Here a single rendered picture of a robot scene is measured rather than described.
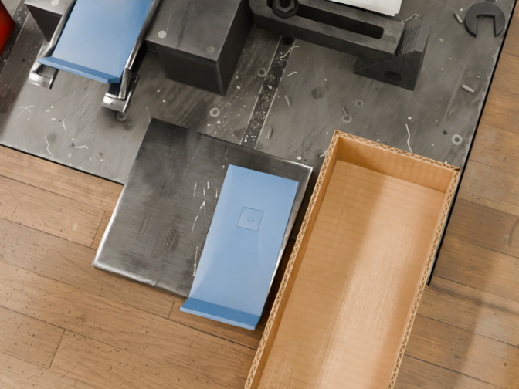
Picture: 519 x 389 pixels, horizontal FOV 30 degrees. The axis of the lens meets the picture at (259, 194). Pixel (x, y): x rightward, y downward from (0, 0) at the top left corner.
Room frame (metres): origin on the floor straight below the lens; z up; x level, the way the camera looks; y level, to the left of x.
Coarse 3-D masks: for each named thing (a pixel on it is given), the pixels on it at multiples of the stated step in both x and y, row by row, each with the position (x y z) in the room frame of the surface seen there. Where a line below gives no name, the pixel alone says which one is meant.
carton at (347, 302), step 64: (320, 192) 0.27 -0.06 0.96; (384, 192) 0.27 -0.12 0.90; (448, 192) 0.24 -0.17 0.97; (320, 256) 0.22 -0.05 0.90; (384, 256) 0.21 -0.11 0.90; (320, 320) 0.16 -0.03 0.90; (384, 320) 0.15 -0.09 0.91; (256, 384) 0.11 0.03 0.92; (320, 384) 0.10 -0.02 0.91; (384, 384) 0.09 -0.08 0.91
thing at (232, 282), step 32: (224, 192) 0.29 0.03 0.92; (256, 192) 0.29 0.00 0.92; (288, 192) 0.28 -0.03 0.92; (224, 224) 0.26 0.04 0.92; (224, 256) 0.23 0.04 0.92; (256, 256) 0.23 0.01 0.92; (192, 288) 0.21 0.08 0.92; (224, 288) 0.20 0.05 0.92; (256, 288) 0.20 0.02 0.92; (224, 320) 0.17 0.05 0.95; (256, 320) 0.16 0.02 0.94
